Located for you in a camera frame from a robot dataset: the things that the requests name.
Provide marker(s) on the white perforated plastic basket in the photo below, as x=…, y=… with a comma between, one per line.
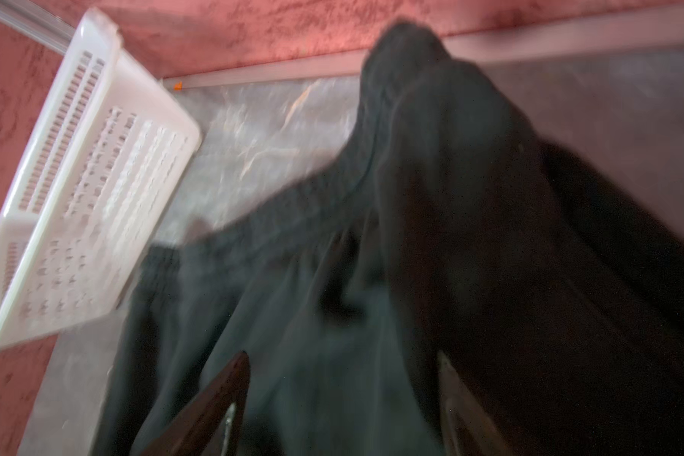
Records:
x=103, y=160

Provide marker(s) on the black shorts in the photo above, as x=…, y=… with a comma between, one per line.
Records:
x=445, y=224

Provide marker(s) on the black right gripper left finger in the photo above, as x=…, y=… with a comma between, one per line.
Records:
x=211, y=423

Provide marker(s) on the aluminium left corner post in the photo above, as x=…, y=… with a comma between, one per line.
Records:
x=37, y=24

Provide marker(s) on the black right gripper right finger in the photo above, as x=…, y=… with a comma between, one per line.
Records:
x=465, y=426

